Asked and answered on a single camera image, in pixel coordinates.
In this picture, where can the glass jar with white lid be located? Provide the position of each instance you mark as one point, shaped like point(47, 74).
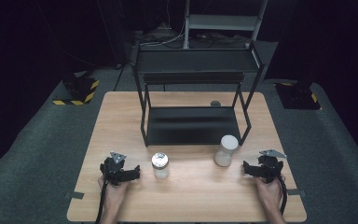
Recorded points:
point(226, 151)

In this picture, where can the glass jar with silver lid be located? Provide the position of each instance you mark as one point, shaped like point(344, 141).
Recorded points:
point(160, 166)

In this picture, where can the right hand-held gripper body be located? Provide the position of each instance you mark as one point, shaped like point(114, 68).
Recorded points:
point(272, 168)

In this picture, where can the black metal shelf rack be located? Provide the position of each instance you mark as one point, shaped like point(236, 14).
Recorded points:
point(192, 124)

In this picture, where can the person's right hand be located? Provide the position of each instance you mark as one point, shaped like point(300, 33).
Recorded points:
point(270, 193)

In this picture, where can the white metal stand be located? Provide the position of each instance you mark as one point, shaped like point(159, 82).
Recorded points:
point(222, 22)

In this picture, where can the black yellow striped stand base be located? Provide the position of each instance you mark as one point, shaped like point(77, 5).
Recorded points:
point(298, 96)
point(79, 90)

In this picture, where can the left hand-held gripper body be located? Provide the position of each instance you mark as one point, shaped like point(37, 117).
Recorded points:
point(113, 169)

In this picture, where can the grey tape strip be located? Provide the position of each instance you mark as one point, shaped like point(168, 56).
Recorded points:
point(296, 192)
point(74, 195)

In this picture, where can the person's left hand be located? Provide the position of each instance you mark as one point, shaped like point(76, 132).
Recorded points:
point(113, 193)

